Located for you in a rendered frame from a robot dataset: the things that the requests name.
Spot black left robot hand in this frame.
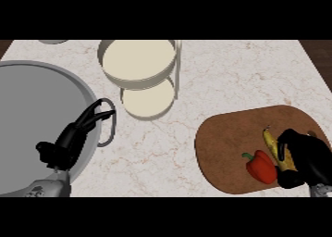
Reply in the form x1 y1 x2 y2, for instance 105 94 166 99
35 98 119 172

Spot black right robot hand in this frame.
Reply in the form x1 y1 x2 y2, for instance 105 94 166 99
273 128 332 193

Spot yellow pear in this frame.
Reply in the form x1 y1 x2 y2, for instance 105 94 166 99
262 125 299 173

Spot brown wooden cutting board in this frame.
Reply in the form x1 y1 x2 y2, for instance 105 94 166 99
194 104 332 195

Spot large grey pot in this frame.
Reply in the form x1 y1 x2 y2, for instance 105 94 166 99
0 59 119 197

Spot red bell pepper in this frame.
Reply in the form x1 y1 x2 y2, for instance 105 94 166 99
241 149 279 185

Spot grey round object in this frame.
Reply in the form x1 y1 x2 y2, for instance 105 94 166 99
37 40 71 45

